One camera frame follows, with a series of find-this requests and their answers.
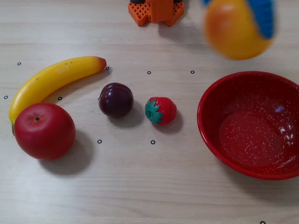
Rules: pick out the red speckled bowl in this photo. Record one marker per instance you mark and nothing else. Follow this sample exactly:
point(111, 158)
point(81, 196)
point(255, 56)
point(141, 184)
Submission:
point(250, 126)

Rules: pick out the yellow toy banana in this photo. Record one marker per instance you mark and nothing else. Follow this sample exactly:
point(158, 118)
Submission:
point(53, 77)

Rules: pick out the yellow orange toy peach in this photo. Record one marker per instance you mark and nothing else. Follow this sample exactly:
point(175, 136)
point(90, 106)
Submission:
point(231, 32)

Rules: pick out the orange robot base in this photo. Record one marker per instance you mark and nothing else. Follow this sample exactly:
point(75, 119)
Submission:
point(158, 10)

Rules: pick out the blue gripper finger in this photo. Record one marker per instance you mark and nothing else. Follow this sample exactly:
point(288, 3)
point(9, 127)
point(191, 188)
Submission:
point(262, 16)
point(206, 2)

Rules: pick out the red toy apple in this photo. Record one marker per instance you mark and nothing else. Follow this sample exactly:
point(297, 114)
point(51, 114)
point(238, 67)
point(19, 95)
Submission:
point(44, 131)

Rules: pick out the red toy strawberry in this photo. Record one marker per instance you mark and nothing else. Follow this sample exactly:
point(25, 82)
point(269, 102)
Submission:
point(164, 110)

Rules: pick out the dark purple toy plum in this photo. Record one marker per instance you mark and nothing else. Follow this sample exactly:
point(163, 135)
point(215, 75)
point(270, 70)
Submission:
point(116, 100)

